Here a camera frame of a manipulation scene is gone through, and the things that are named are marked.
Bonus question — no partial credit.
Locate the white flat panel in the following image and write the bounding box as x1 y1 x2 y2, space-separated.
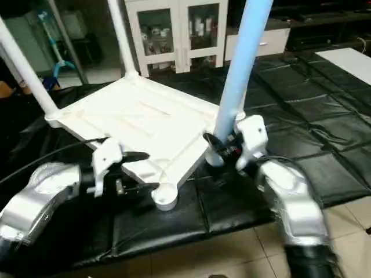
315 47 371 87

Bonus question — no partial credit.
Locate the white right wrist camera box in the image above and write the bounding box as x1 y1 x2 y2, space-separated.
234 114 270 172

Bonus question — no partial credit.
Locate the white plastic table top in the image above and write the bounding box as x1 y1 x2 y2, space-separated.
44 71 249 211

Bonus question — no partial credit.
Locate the white glass-door cabinet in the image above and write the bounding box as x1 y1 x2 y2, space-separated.
124 0 230 76

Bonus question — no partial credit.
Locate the black work mat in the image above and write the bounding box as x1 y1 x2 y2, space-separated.
0 49 371 274

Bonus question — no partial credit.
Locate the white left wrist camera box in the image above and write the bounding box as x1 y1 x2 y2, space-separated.
89 138 125 199

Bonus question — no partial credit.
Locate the white drawer unit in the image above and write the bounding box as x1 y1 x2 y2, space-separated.
225 25 292 62

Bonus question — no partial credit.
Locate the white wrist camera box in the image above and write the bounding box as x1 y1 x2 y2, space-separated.
234 114 270 172
89 138 125 199

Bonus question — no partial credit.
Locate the teal long-handled dustpan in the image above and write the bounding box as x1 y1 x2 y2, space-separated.
37 10 77 91

